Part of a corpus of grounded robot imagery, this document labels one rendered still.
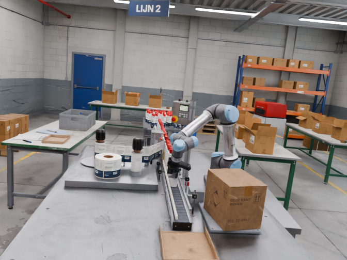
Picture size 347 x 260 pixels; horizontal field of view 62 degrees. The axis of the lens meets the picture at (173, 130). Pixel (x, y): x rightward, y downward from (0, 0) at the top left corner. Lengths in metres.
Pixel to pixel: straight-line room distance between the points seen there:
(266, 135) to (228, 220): 2.37
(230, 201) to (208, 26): 8.82
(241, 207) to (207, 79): 8.51
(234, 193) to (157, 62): 8.59
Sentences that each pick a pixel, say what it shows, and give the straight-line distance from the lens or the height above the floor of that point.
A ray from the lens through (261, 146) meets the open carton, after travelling 3.98.
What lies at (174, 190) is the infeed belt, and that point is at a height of 0.88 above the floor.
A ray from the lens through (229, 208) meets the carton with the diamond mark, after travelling 1.70.
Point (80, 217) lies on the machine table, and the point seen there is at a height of 0.83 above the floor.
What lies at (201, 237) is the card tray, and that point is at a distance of 1.70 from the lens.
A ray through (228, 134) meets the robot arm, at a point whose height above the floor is 1.29.
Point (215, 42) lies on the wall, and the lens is 10.13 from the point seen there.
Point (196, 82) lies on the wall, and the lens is 10.01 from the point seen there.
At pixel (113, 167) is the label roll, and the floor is 0.97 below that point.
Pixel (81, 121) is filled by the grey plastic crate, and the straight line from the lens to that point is 4.25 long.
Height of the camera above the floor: 1.68
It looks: 11 degrees down
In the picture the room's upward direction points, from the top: 5 degrees clockwise
